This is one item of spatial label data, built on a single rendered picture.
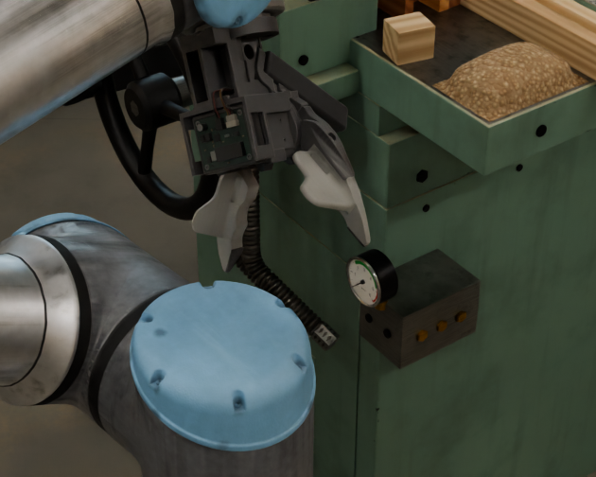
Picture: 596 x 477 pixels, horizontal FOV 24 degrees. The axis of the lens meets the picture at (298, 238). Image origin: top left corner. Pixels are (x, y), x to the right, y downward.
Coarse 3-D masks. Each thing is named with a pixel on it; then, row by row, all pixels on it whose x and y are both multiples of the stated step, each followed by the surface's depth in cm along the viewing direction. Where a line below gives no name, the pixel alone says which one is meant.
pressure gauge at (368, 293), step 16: (352, 256) 157; (368, 256) 156; (384, 256) 156; (352, 272) 158; (368, 272) 155; (384, 272) 155; (352, 288) 159; (368, 288) 157; (384, 288) 155; (368, 304) 158; (384, 304) 160
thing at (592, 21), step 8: (536, 0) 152; (544, 0) 151; (552, 0) 150; (560, 0) 150; (568, 0) 150; (552, 8) 150; (560, 8) 149; (568, 8) 148; (576, 8) 148; (584, 8) 148; (568, 16) 149; (576, 16) 148; (584, 16) 147; (592, 16) 147; (584, 24) 147; (592, 24) 146
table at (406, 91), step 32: (448, 32) 154; (480, 32) 154; (352, 64) 155; (384, 64) 149; (416, 64) 148; (448, 64) 148; (384, 96) 152; (416, 96) 147; (576, 96) 144; (416, 128) 149; (448, 128) 144; (480, 128) 139; (512, 128) 140; (544, 128) 143; (576, 128) 147; (480, 160) 141; (512, 160) 143
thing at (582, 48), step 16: (464, 0) 159; (480, 0) 157; (496, 0) 154; (512, 0) 152; (528, 0) 152; (496, 16) 155; (512, 16) 153; (528, 16) 151; (544, 16) 149; (560, 16) 149; (512, 32) 154; (528, 32) 152; (544, 32) 150; (560, 32) 148; (576, 32) 146; (592, 32) 146; (560, 48) 148; (576, 48) 146; (592, 48) 144; (576, 64) 147; (592, 64) 145
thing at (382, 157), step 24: (360, 144) 159; (384, 144) 155; (408, 144) 156; (432, 144) 159; (360, 168) 161; (384, 168) 157; (408, 168) 158; (432, 168) 161; (456, 168) 163; (384, 192) 158; (408, 192) 160
